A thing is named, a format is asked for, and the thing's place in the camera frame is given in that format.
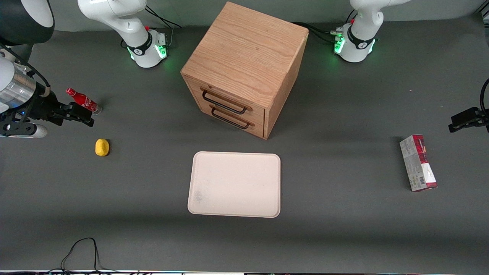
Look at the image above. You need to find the yellow lemon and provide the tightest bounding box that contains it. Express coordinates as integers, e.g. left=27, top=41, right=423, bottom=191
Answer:
left=95, top=138, right=110, bottom=157

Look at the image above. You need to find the wooden drawer cabinet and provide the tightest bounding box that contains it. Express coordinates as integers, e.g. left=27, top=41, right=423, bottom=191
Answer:
left=180, top=1, right=309, bottom=140

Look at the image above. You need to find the black metal drawer handle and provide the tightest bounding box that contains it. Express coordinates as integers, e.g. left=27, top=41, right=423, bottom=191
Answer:
left=210, top=107, right=251, bottom=129
left=201, top=89, right=248, bottom=115

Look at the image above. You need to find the black arm base cable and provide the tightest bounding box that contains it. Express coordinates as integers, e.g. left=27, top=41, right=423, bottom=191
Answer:
left=144, top=5, right=183, bottom=30
left=292, top=22, right=344, bottom=43

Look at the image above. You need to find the red coke bottle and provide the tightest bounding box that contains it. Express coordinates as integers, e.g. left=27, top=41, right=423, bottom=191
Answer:
left=66, top=87, right=103, bottom=115

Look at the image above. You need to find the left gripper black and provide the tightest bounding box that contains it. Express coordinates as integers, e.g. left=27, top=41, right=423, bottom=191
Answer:
left=449, top=107, right=489, bottom=133

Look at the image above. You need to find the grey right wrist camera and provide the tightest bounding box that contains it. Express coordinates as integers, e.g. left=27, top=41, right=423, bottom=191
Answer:
left=23, top=123, right=49, bottom=139

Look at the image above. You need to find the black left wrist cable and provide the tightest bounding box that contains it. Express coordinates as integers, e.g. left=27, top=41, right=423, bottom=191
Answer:
left=480, top=78, right=489, bottom=116

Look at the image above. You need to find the red plaid cookie box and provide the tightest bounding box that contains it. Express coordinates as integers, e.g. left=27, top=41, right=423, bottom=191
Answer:
left=399, top=134, right=438, bottom=192

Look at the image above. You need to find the black right arm base cable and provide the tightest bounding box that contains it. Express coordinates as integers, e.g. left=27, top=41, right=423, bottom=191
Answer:
left=144, top=5, right=183, bottom=30

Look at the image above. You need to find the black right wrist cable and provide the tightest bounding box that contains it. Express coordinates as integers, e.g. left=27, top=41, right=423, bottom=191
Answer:
left=0, top=43, right=51, bottom=97

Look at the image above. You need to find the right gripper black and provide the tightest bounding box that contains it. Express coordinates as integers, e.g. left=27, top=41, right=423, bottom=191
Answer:
left=0, top=90, right=95, bottom=137

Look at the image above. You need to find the beige plastic tray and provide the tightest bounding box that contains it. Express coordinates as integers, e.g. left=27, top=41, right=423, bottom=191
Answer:
left=187, top=151, right=281, bottom=218

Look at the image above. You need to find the thin black looped cable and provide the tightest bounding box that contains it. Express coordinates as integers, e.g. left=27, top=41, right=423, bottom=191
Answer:
left=49, top=237, right=117, bottom=274

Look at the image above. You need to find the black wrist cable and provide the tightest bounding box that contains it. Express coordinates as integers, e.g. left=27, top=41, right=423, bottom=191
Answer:
left=0, top=43, right=51, bottom=97
left=480, top=78, right=489, bottom=116

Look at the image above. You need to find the black left arm base cable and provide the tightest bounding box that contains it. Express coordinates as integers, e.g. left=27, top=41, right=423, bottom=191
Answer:
left=292, top=22, right=344, bottom=43

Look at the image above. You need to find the wooden drawer front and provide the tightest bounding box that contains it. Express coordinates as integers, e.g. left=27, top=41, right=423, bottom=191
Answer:
left=185, top=76, right=266, bottom=123
left=194, top=100, right=265, bottom=139

